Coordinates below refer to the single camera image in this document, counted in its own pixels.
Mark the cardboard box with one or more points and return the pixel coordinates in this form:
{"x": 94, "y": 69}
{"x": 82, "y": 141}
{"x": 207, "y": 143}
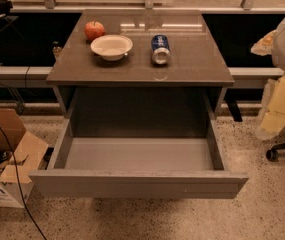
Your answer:
{"x": 27, "y": 153}

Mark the white ceramic bowl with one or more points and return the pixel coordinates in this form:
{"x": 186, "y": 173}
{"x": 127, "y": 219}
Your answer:
{"x": 112, "y": 47}

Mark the blue soda can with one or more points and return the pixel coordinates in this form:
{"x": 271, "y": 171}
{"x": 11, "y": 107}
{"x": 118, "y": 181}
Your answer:
{"x": 160, "y": 49}

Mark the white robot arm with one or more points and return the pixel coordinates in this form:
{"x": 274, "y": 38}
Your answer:
{"x": 278, "y": 50}

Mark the grey drawer cabinet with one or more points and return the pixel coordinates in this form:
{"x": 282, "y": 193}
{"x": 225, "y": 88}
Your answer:
{"x": 195, "y": 58}

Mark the grey top drawer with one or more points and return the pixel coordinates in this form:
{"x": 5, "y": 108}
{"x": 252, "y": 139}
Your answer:
{"x": 154, "y": 149}

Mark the red apple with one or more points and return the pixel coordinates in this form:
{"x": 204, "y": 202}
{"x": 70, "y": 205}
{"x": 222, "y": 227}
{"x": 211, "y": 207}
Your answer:
{"x": 93, "y": 30}

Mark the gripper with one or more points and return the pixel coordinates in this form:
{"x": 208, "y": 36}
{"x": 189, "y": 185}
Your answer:
{"x": 272, "y": 115}

